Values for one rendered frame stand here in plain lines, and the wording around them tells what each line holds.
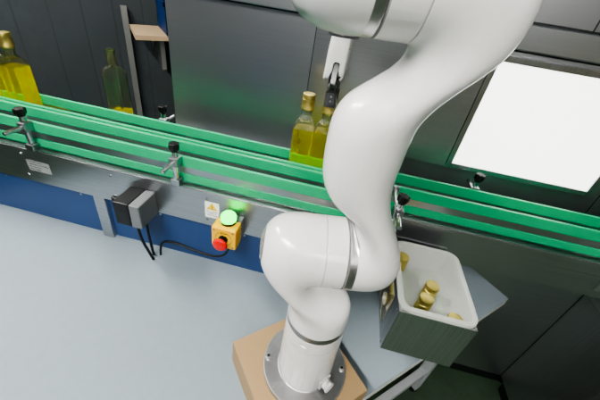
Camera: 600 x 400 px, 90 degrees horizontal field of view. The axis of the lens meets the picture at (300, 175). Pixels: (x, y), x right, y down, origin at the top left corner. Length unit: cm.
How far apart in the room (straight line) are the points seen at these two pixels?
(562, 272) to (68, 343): 133
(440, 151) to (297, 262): 68
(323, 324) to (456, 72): 44
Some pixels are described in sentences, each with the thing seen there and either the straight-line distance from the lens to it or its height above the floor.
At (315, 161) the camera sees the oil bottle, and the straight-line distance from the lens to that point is 88.
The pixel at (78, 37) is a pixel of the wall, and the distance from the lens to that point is 302.
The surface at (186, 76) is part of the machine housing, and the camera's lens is 113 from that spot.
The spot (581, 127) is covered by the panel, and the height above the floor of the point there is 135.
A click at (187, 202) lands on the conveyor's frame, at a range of 94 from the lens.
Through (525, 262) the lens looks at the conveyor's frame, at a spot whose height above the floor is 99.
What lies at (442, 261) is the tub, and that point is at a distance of 96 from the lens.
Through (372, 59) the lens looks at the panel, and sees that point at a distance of 92.
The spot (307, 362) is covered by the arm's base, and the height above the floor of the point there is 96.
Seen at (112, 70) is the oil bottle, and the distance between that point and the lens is 120.
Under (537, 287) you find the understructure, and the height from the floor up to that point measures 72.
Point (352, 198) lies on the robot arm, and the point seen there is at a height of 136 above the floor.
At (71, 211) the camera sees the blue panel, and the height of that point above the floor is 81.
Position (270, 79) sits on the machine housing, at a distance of 101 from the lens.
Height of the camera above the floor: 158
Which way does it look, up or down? 32 degrees down
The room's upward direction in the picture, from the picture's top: 9 degrees clockwise
